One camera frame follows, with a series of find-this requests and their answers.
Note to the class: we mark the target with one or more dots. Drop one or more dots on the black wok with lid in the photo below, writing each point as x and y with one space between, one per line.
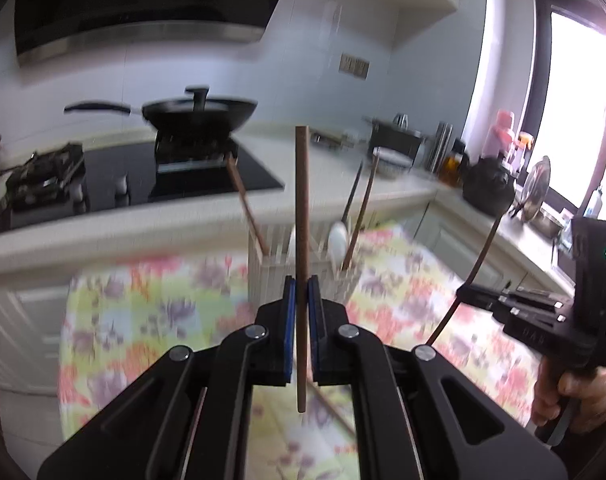
198 115

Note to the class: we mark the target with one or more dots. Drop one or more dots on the floral tablecloth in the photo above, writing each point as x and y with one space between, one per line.
158 300

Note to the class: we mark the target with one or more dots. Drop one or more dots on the small dark dish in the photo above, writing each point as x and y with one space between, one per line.
327 136

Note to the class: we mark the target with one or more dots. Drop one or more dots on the steel bowl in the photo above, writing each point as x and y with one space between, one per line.
550 222

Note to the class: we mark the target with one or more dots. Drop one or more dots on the black stockpot with lid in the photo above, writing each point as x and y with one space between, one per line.
398 137

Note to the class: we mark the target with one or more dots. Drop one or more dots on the orange capped bottle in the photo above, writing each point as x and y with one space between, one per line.
523 150

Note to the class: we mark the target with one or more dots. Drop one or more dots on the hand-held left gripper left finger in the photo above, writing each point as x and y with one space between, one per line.
289 330

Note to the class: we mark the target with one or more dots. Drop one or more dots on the pink bottle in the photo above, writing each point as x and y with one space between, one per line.
500 135

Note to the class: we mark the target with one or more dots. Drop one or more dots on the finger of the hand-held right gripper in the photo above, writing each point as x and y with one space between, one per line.
488 294
528 314

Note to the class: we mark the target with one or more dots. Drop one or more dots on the black gas stove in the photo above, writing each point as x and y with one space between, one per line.
108 165

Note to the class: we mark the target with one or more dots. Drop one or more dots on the white ceramic spoon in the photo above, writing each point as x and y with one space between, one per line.
338 242

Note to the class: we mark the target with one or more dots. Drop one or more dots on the steel thermos flask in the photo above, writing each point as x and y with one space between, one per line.
440 147

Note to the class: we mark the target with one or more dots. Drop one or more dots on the plate on black stand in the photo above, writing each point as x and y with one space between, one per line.
538 187

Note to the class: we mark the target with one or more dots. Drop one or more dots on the blue and white bowl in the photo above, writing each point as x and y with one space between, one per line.
393 158

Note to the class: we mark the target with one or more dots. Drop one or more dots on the black kettle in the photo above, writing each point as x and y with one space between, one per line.
488 185

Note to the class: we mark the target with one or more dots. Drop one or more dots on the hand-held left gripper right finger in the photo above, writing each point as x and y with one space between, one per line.
314 330

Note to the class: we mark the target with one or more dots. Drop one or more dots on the white plastic utensil basket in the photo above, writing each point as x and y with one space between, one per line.
268 280

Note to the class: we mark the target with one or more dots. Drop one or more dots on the window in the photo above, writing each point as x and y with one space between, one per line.
578 110

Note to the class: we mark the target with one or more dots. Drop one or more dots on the person's right hand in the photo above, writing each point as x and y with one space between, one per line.
595 400

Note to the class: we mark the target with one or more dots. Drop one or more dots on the amber oil bottle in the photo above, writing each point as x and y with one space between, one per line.
453 167

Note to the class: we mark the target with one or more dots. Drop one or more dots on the double wall socket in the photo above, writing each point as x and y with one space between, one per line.
354 65

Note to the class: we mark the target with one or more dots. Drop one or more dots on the brown wooden chopstick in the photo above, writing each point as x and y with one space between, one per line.
302 185
365 200
333 410
353 192
245 205
448 317

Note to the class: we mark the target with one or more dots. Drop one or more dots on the white kitchen counter cabinets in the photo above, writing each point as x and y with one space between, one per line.
23 270

